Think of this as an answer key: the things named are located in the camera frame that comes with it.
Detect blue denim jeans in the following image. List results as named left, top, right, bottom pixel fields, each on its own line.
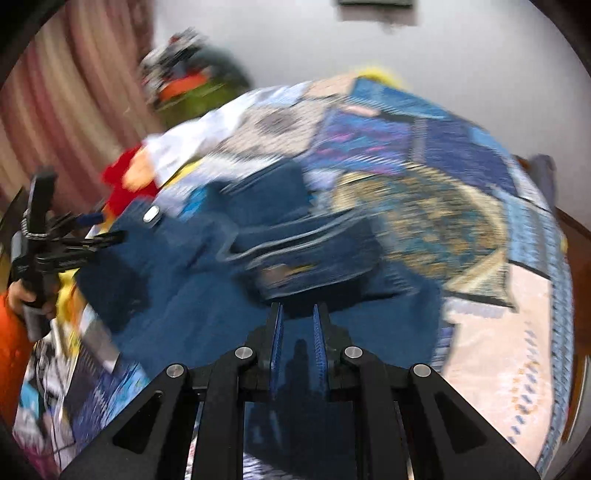
left=75, top=158, right=447, bottom=480

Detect orange sleeve left forearm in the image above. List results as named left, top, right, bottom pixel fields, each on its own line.
left=0, top=292, right=33, bottom=429

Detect pile of clothes in corner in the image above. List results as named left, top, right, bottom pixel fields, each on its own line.
left=140, top=28, right=252, bottom=129

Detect left hand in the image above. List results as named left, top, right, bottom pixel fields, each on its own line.
left=5, top=280, right=59, bottom=320

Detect yellow plush blanket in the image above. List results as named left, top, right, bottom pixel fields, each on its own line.
left=57, top=182, right=198, bottom=326

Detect red and orange plush blanket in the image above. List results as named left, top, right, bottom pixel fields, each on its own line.
left=101, top=144, right=159, bottom=218

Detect striped pink curtain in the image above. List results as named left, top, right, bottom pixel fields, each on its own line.
left=1, top=1, right=162, bottom=211

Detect white shirt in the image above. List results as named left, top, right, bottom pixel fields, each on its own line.
left=143, top=105, right=245, bottom=187

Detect patchwork patterned bedspread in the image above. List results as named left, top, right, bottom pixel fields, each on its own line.
left=59, top=75, right=576, bottom=480

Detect dark grey cloth beside bed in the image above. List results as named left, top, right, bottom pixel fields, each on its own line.
left=528, top=154, right=557, bottom=211

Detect wall-mounted black television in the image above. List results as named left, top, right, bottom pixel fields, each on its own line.
left=337, top=0, right=415, bottom=8

